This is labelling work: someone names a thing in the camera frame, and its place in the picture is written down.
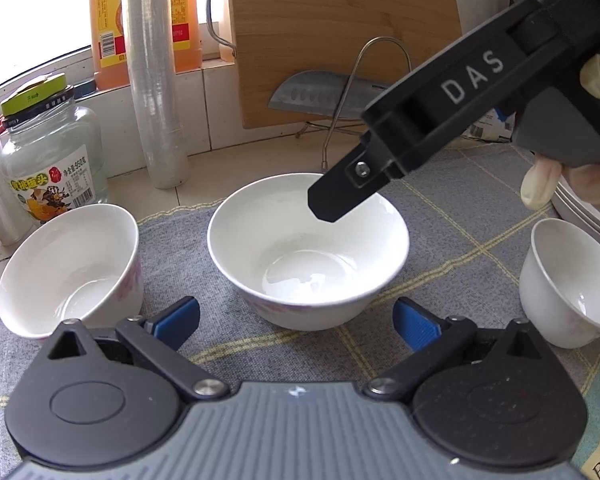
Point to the stack of white plates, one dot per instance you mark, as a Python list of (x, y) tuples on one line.
[(595, 212)]

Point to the white and blue bag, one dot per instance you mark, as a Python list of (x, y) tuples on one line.
[(490, 127)]

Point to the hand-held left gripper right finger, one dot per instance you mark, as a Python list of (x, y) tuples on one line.
[(417, 325)]

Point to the dark blue small dish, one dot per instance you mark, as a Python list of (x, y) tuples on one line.
[(85, 89)]

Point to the white plate fruit print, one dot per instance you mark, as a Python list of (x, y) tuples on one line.
[(562, 206), (561, 213)]

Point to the orange cooking oil jug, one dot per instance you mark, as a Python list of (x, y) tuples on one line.
[(107, 20)]

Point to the white bowl pink floral print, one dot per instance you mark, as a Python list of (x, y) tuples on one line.
[(565, 270), (65, 260), (280, 240)]

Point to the glass jar yellow green lid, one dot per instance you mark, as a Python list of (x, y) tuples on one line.
[(55, 160)]

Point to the bamboo cutting board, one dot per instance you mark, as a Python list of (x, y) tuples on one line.
[(330, 10)]

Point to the grey checked dish cloth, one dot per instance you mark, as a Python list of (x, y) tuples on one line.
[(180, 260)]

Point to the person's right hand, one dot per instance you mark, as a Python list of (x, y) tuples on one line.
[(540, 185)]

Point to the large plastic wrap roll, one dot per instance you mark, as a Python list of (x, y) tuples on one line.
[(155, 85)]

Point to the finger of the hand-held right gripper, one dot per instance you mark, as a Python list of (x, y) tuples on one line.
[(340, 185)]

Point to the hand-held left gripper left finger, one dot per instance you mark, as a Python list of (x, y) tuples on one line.
[(177, 320)]

